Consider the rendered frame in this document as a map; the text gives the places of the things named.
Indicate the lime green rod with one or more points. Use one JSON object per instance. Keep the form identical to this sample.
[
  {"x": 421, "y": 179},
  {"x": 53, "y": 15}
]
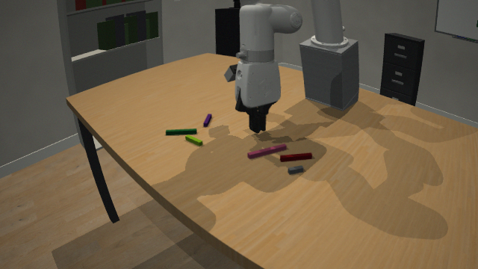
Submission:
[{"x": 193, "y": 140}]

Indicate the pink rod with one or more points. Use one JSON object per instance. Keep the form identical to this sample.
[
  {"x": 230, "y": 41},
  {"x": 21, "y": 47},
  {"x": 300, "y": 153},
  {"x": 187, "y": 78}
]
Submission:
[{"x": 266, "y": 151}]

